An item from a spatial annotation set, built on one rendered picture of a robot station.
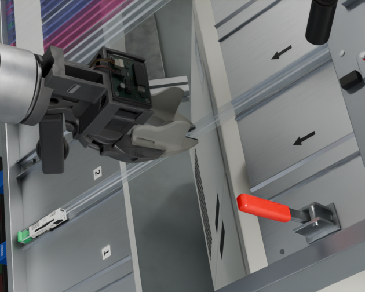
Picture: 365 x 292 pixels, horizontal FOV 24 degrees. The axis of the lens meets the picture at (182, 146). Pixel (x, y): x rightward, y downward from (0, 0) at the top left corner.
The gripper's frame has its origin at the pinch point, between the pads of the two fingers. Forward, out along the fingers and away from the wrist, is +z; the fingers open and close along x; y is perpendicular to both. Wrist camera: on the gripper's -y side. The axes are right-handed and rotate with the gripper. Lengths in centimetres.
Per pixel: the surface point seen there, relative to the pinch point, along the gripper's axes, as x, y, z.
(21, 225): 2.4, -29.4, -6.6
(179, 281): 21, -77, 53
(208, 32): 40, -21, 26
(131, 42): 88, -77, 50
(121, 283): -12.6, -13.1, -2.1
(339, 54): -5.6, 24.0, 0.8
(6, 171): 10.4, -29.4, -8.5
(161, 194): 43, -77, 52
